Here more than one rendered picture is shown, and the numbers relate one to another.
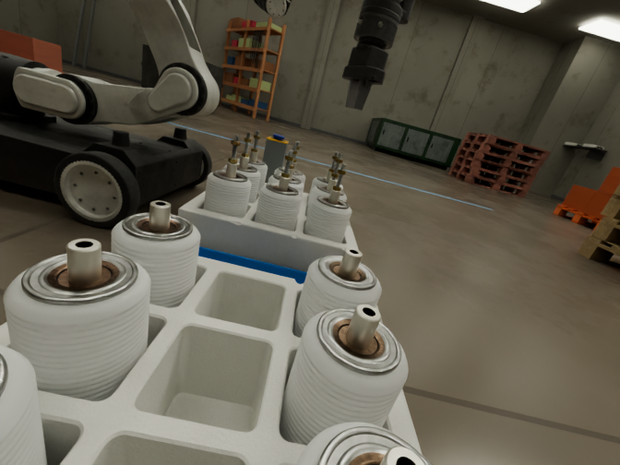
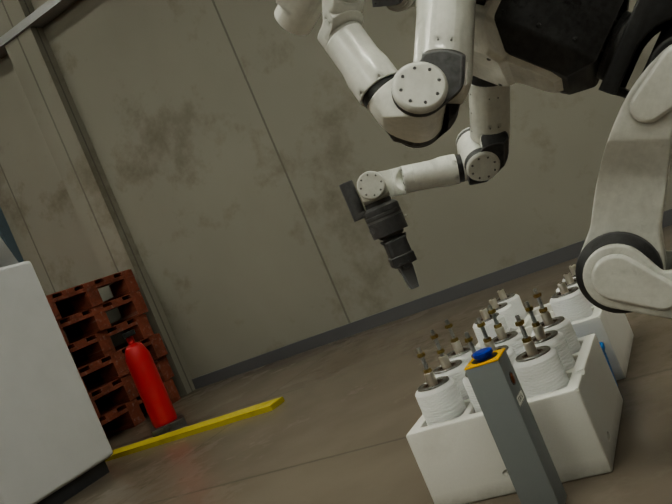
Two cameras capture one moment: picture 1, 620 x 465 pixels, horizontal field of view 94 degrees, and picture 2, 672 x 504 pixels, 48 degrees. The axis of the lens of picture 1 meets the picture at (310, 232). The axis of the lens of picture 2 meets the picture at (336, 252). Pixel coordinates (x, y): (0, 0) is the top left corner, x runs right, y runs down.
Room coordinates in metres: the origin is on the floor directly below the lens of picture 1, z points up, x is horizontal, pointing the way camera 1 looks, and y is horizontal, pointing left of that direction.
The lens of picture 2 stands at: (2.38, 0.76, 0.64)
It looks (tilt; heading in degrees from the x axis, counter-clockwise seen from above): 1 degrees down; 210
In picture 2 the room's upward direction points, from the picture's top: 23 degrees counter-clockwise
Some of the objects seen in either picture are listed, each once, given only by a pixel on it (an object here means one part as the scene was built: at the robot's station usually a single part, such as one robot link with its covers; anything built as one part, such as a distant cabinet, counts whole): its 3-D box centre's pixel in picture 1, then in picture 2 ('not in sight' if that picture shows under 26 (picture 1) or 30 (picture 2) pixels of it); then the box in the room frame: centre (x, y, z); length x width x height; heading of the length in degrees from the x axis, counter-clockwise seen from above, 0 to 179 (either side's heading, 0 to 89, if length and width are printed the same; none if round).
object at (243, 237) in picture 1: (274, 233); (520, 417); (0.75, 0.09, 0.09); 0.39 x 0.39 x 0.18; 4
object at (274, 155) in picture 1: (268, 184); (516, 433); (1.04, 0.19, 0.16); 0.07 x 0.07 x 0.31; 4
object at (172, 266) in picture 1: (155, 289); (577, 323); (0.31, 0.18, 0.16); 0.10 x 0.10 x 0.18
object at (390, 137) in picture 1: (407, 142); not in sight; (8.97, -2.02, 0.41); 2.09 x 1.91 x 0.83; 92
